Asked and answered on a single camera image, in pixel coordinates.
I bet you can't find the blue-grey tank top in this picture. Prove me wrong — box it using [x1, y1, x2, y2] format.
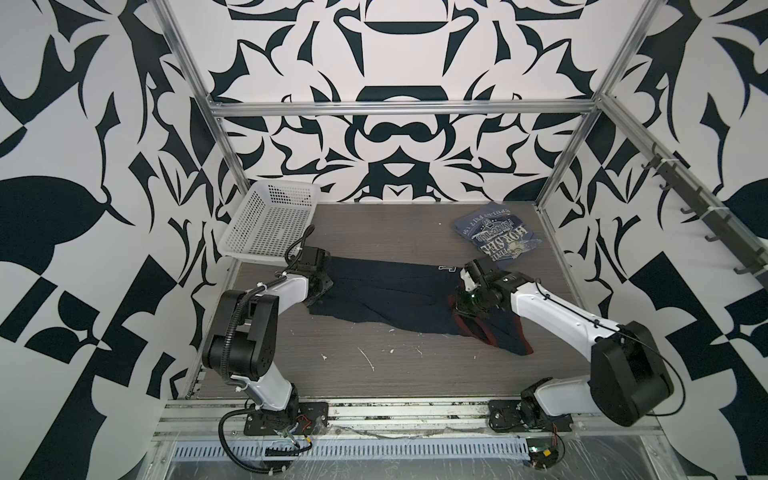
[453, 203, 542, 269]

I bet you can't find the white plastic laundry basket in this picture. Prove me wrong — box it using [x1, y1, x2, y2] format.
[218, 179, 320, 267]

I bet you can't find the dark navy tank top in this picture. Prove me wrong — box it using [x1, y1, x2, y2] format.
[308, 257, 533, 356]

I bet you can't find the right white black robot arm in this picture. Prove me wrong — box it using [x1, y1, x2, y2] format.
[455, 258, 677, 431]

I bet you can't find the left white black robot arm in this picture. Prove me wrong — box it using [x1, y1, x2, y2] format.
[202, 247, 333, 419]

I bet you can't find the green circuit board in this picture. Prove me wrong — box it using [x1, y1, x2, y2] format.
[527, 435, 565, 471]

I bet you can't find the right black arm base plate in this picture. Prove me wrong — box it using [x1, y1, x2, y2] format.
[488, 399, 573, 433]

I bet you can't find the white slotted cable duct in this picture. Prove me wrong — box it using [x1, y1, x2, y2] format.
[172, 437, 530, 462]

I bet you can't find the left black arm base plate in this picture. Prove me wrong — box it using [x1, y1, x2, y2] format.
[244, 402, 329, 436]

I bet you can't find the aluminium frame back crossbar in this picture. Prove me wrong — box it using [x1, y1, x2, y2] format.
[209, 99, 596, 118]

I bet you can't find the aluminium front rail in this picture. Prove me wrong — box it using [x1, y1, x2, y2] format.
[152, 395, 661, 439]

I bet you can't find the grey wall hook rack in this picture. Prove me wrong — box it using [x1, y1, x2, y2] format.
[640, 143, 767, 289]

